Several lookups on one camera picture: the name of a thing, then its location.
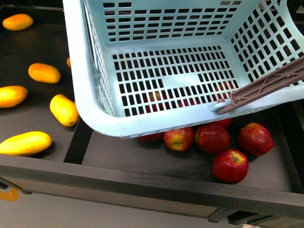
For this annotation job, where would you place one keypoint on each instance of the red apple behind basket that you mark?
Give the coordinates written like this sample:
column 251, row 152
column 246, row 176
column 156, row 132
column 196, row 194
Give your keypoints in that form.
column 68, row 63

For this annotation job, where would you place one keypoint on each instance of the orange floor tape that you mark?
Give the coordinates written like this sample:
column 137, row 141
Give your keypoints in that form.
column 11, row 196

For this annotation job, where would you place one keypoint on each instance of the yellow mango left edge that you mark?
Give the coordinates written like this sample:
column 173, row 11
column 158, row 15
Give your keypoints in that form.
column 13, row 95

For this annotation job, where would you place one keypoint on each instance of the red apple right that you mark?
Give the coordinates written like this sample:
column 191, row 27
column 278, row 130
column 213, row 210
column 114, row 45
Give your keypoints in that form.
column 255, row 139

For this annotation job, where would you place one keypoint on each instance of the orange mango top left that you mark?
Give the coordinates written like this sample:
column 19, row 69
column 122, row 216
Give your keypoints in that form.
column 17, row 22

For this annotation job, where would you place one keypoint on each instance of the brown basket handle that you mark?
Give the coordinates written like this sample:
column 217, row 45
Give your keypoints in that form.
column 274, row 81

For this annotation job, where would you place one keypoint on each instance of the orange mango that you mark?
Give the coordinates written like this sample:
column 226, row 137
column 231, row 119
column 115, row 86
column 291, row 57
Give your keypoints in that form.
column 44, row 73
column 17, row 22

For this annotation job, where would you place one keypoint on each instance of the dark red apple middle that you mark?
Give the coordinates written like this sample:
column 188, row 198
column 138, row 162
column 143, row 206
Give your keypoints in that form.
column 211, row 138

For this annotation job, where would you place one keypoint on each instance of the red yellow apple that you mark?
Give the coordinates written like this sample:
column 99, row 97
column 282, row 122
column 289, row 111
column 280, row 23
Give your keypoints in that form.
column 179, row 140

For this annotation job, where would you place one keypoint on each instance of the red apple front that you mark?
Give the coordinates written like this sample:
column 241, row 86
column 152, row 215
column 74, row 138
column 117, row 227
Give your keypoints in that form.
column 230, row 166

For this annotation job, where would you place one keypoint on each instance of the light blue plastic basket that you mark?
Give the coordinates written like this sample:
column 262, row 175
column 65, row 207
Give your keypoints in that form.
column 146, row 66

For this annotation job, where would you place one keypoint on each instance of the red apple under basket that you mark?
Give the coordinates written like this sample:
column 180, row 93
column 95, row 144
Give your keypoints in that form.
column 150, row 138

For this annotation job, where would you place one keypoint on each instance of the dark wooden display stand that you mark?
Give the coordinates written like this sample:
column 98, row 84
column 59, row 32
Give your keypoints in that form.
column 83, row 164

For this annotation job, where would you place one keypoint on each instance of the yellow mango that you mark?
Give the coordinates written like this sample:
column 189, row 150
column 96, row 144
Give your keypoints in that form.
column 64, row 110
column 26, row 144

